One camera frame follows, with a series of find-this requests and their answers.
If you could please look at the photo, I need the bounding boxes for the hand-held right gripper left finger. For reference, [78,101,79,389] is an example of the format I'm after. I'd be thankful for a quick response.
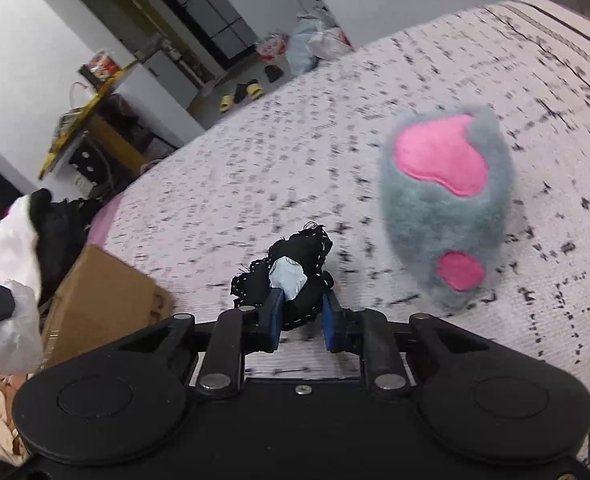
[120,287,286,394]

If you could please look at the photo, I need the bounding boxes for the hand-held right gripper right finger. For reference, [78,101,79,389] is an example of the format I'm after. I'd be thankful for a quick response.
[322,291,476,393]

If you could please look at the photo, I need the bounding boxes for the black lace cloth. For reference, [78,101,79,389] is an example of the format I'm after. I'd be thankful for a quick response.
[229,223,336,331]

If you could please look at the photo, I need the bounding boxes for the brown cardboard box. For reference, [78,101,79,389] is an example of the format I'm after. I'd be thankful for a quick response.
[40,243,175,374]

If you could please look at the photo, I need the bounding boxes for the white fleece garment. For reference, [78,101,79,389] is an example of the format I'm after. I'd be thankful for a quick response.
[0,195,44,291]

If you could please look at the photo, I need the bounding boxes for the black garment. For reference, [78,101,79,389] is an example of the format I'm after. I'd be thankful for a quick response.
[27,188,107,302]

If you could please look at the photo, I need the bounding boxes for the purple bed sheet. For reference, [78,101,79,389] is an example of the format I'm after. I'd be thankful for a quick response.
[87,194,126,257]

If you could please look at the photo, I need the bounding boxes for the grey plush paw pink pads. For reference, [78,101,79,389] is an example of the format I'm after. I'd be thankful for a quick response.
[378,104,518,310]

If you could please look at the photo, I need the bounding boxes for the white black-patterned blanket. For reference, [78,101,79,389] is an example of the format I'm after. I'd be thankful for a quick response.
[92,0,590,467]

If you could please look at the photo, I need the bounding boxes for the oval white table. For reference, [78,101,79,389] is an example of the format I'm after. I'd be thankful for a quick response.
[37,67,149,182]

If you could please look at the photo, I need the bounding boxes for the red snack bag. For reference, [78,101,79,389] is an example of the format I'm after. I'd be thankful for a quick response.
[82,49,124,81]

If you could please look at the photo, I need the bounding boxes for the pack of water bottles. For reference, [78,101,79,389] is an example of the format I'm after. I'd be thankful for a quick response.
[254,33,291,61]

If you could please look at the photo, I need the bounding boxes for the large grey plastic bag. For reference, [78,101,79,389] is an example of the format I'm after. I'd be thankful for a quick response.
[287,12,326,76]

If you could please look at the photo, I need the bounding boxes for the white plastic bag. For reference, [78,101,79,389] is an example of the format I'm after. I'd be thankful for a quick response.
[309,25,354,59]

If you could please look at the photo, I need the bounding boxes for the dark grid glass door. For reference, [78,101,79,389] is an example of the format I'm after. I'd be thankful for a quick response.
[140,0,259,69]

